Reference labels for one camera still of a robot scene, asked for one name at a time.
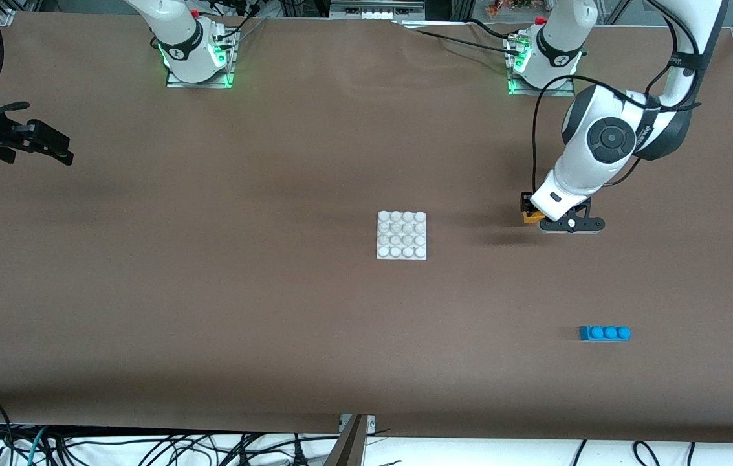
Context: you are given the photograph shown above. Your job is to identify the brown table cover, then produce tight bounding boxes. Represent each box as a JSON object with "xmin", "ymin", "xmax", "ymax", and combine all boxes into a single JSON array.
[{"xmin": 0, "ymin": 12, "xmax": 733, "ymax": 446}]

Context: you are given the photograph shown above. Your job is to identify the black base cable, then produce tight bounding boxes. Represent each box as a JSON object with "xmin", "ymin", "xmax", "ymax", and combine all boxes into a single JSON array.
[
  {"xmin": 466, "ymin": 18, "xmax": 519, "ymax": 39},
  {"xmin": 413, "ymin": 28, "xmax": 522, "ymax": 51},
  {"xmin": 208, "ymin": 0, "xmax": 270, "ymax": 46}
]

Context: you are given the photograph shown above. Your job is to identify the blue three-stud block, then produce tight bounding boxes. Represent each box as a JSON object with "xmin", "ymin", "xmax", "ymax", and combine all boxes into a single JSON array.
[{"xmin": 578, "ymin": 325, "xmax": 632, "ymax": 342}]

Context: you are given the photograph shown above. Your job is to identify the white power strip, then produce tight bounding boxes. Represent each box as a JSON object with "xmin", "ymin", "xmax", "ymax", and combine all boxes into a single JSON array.
[{"xmin": 329, "ymin": 0, "xmax": 426, "ymax": 20}]

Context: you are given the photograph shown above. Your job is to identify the grey metal beam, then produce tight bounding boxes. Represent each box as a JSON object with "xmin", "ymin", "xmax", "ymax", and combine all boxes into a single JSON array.
[{"xmin": 322, "ymin": 416, "xmax": 368, "ymax": 466}]

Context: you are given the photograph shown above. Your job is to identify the silver metal bracket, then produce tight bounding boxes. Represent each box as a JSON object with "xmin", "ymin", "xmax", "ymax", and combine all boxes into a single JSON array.
[{"xmin": 339, "ymin": 414, "xmax": 377, "ymax": 433}]

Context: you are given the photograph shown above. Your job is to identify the white studded base plate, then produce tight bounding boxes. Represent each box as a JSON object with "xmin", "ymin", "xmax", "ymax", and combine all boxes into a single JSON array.
[{"xmin": 376, "ymin": 210, "xmax": 428, "ymax": 261}]

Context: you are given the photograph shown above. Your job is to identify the teal floor cable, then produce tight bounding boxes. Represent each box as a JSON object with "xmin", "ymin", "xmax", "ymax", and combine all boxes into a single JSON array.
[{"xmin": 7, "ymin": 425, "xmax": 50, "ymax": 466}]

